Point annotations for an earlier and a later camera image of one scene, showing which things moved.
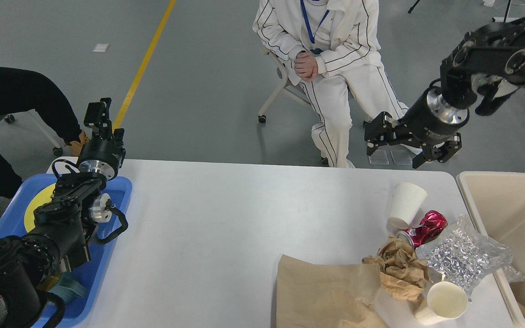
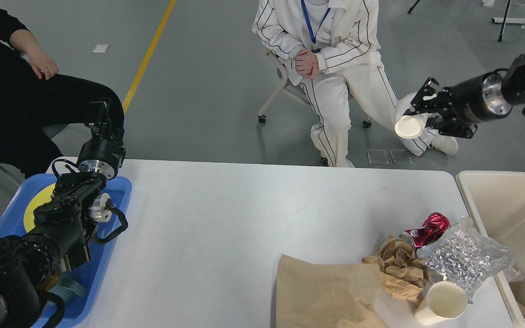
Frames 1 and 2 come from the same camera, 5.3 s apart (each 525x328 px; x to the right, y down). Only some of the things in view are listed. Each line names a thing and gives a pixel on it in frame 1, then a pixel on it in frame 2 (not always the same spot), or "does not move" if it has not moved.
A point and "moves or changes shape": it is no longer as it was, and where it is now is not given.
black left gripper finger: x=97 y=117 does not move
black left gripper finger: x=118 y=135 does not move
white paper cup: x=407 y=198 moves or changes shape
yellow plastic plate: x=41 y=198 does not move
